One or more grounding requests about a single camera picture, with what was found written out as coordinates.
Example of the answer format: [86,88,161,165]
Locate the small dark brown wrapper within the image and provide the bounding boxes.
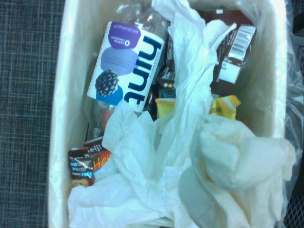
[155,33,177,91]

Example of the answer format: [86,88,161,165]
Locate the white plastic trash bin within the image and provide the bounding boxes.
[48,0,289,228]

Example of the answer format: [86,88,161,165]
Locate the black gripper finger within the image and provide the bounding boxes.
[179,166,216,227]

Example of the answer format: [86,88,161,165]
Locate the white trash bin with liner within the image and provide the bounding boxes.
[47,0,304,228]

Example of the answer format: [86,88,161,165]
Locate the hint bottle purple label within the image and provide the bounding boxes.
[85,4,171,137]

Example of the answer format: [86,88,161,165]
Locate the large crumpled white paper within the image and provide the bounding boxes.
[67,0,293,228]

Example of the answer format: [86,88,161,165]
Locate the brown barcode snack wrapper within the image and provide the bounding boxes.
[197,9,258,96]

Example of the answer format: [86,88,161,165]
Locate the Meiji Hello Panda box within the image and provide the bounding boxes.
[67,136,113,189]

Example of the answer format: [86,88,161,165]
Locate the yellow snack wrapper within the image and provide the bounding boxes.
[155,97,177,118]
[209,94,242,121]

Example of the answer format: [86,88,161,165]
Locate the white tissue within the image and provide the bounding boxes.
[198,115,297,192]

